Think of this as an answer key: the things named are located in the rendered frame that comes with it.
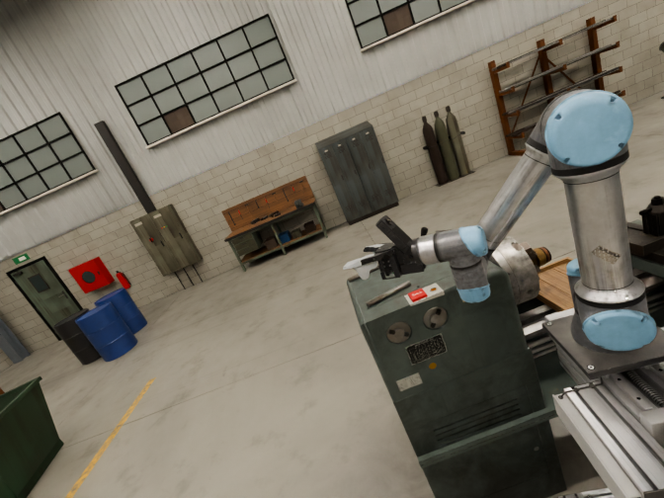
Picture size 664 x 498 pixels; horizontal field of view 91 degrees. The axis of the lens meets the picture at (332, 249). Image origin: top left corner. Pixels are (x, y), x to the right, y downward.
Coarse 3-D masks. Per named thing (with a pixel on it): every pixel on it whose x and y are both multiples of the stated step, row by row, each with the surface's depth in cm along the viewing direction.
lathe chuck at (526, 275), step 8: (504, 240) 141; (512, 240) 139; (504, 248) 138; (512, 248) 137; (504, 256) 136; (512, 256) 135; (520, 256) 134; (528, 256) 134; (512, 264) 134; (520, 264) 133; (528, 264) 133; (520, 272) 133; (528, 272) 133; (536, 272) 133; (520, 280) 133; (528, 280) 133; (536, 280) 133; (520, 288) 134; (528, 288) 134; (536, 288) 135; (520, 296) 136; (528, 296) 138; (536, 296) 141
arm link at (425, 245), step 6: (432, 234) 82; (420, 240) 82; (426, 240) 81; (432, 240) 80; (420, 246) 81; (426, 246) 80; (432, 246) 79; (420, 252) 81; (426, 252) 80; (432, 252) 79; (420, 258) 82; (426, 258) 81; (432, 258) 80; (426, 264) 83
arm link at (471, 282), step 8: (480, 264) 78; (456, 272) 80; (464, 272) 78; (472, 272) 78; (480, 272) 78; (456, 280) 81; (464, 280) 79; (472, 280) 78; (480, 280) 79; (456, 288) 85; (464, 288) 80; (472, 288) 79; (480, 288) 79; (488, 288) 81; (464, 296) 82; (472, 296) 80; (480, 296) 80
